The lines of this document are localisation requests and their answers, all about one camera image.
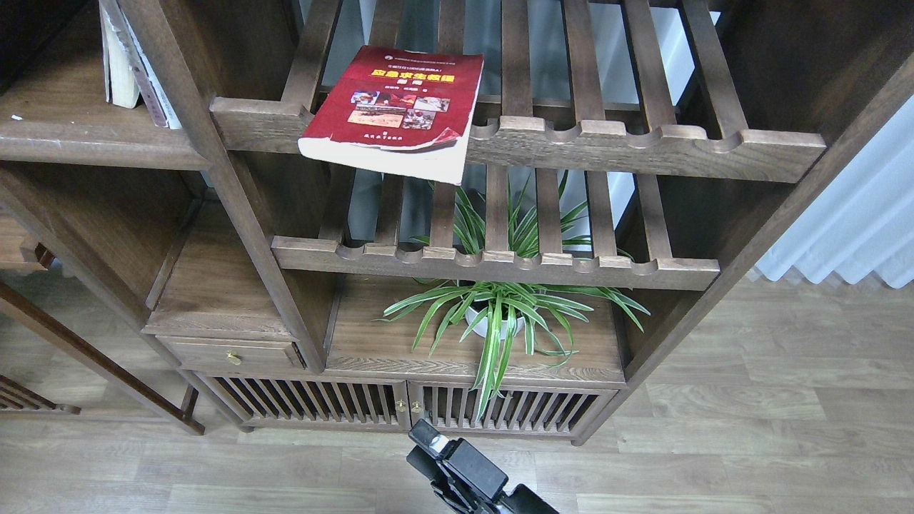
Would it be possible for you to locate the green and black book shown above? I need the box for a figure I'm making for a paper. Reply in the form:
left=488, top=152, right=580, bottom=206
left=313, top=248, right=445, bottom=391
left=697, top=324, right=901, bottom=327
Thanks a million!
left=99, top=1, right=141, bottom=109

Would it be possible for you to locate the brass drawer knob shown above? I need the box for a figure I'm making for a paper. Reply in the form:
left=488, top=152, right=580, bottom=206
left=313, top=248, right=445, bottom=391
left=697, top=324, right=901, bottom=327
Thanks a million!
left=226, top=351, right=243, bottom=366

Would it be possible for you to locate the white book standing upright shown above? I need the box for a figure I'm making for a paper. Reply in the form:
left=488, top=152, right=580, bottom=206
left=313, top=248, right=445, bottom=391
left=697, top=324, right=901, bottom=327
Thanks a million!
left=106, top=1, right=182, bottom=129

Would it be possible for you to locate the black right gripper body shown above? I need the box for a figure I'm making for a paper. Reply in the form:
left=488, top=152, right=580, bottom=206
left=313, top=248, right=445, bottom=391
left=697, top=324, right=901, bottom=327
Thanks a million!
left=407, top=438, right=558, bottom=513

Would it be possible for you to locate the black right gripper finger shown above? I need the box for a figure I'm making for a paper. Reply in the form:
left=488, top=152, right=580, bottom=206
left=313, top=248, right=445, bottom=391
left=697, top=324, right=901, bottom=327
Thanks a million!
left=408, top=419, right=450, bottom=458

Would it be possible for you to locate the green spider plant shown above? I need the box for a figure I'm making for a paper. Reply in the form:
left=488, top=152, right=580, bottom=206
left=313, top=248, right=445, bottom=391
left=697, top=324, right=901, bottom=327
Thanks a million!
left=379, top=178, right=650, bottom=422

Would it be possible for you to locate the red cover book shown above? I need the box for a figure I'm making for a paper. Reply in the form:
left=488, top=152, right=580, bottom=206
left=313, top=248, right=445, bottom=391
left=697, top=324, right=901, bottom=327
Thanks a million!
left=298, top=45, right=484, bottom=185

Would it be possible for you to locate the white curtain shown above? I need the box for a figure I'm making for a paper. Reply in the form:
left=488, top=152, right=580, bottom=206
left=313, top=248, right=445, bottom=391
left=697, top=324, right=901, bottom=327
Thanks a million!
left=750, top=99, right=913, bottom=288

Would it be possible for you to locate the white plant pot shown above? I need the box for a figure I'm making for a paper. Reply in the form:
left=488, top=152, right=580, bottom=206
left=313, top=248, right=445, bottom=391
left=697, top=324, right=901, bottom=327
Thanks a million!
left=463, top=300, right=524, bottom=341

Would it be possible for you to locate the dark wooden bookshelf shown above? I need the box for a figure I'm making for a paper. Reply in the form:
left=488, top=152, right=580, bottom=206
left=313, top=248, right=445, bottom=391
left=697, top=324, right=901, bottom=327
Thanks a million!
left=2, top=1, right=912, bottom=445

